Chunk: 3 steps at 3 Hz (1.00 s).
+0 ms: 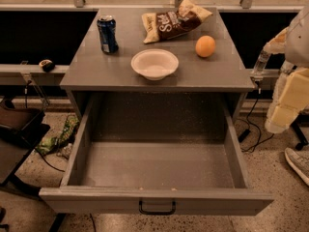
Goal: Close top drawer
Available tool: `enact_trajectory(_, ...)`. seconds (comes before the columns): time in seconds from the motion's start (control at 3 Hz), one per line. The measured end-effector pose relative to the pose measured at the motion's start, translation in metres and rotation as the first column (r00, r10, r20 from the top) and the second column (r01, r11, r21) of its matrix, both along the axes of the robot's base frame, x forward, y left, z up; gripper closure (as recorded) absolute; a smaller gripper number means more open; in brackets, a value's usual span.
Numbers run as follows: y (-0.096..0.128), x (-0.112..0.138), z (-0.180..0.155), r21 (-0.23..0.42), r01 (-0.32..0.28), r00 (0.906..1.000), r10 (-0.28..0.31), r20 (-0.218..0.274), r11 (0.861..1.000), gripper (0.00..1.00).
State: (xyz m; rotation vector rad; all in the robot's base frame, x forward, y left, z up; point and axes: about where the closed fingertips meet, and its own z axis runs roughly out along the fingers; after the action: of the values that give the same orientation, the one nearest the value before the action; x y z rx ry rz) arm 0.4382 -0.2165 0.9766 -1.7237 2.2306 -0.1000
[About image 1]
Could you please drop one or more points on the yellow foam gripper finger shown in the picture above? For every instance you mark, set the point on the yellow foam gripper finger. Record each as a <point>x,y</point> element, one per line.
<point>290,97</point>

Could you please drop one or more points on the grey top drawer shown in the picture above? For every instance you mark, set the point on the grey top drawer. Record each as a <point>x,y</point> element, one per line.
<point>156,154</point>

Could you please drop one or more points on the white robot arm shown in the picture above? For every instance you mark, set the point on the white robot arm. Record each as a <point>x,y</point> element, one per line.
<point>293,41</point>

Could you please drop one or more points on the grey drawer cabinet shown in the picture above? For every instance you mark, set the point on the grey drawer cabinet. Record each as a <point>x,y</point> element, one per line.
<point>203,60</point>

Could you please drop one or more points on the black table leg stand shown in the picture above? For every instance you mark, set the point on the black table leg stand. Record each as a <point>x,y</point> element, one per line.
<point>302,140</point>

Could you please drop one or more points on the clear water bottle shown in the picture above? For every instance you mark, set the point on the clear water bottle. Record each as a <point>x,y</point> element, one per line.
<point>260,63</point>

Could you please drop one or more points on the grey sneaker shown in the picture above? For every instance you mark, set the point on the grey sneaker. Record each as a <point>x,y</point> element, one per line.
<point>299,162</point>

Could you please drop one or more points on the orange fruit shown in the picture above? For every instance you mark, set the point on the orange fruit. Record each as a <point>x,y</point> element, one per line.
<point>205,46</point>

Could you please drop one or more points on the brown chip bag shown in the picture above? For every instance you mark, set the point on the brown chip bag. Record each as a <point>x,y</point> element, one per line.
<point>168,25</point>

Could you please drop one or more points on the white paper bowl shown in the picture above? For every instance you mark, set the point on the white paper bowl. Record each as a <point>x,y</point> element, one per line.
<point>154,64</point>

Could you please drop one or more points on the blue soda can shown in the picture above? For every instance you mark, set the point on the blue soda can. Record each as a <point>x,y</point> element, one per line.
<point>107,33</point>

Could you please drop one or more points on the black yellow tape measure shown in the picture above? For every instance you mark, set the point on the black yellow tape measure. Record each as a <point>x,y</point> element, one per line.
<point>47,65</point>

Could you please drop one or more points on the green snack bag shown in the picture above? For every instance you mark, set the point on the green snack bag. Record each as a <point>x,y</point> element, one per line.
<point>49,145</point>

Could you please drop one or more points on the black side table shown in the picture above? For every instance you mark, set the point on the black side table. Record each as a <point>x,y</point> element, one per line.
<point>21,130</point>

